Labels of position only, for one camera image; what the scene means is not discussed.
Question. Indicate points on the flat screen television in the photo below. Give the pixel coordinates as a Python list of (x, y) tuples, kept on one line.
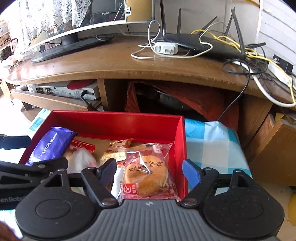
[(98, 14)]

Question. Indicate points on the steamed cake packet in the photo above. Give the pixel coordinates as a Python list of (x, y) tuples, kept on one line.
[(79, 160)]

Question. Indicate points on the red bag under stand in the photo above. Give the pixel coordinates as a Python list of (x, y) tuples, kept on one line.
[(210, 102)]

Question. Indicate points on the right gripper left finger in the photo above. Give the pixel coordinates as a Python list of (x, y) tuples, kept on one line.
[(106, 172)]

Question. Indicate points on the blue white checkered tablecloth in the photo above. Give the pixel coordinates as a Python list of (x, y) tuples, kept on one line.
[(212, 144)]

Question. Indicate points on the white power adapter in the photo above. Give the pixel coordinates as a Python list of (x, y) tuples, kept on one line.
[(166, 48)]

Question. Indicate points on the white date snack pouch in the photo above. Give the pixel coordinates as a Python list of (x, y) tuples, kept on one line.
[(117, 150)]

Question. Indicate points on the black wifi router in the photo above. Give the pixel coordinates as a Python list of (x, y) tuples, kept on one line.
[(217, 47)]

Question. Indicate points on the wooden tv stand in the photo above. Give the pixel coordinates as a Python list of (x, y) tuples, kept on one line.
[(112, 66)]

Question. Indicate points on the white lace cloth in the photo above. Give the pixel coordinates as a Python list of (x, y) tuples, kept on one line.
[(28, 19)]

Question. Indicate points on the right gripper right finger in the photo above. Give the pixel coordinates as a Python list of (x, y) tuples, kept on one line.
[(192, 172)]

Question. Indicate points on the silver av receiver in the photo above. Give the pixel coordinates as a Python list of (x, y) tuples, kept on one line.
[(71, 89)]

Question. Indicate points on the red orange pastry packet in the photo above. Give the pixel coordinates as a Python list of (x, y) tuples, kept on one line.
[(145, 173)]

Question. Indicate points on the red cardboard box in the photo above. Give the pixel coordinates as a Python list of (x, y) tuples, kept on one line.
[(142, 127)]

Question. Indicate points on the red white snack packet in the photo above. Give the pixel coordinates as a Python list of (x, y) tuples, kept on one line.
[(76, 144)]

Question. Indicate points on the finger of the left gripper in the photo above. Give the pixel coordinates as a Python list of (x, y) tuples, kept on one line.
[(14, 142)]

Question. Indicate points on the purple biscuit packet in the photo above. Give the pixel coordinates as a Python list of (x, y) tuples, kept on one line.
[(52, 145)]

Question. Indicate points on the white power strip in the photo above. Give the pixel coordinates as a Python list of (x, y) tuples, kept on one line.
[(283, 77)]

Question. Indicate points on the brown cardboard box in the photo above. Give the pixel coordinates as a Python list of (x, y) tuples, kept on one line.
[(271, 152)]

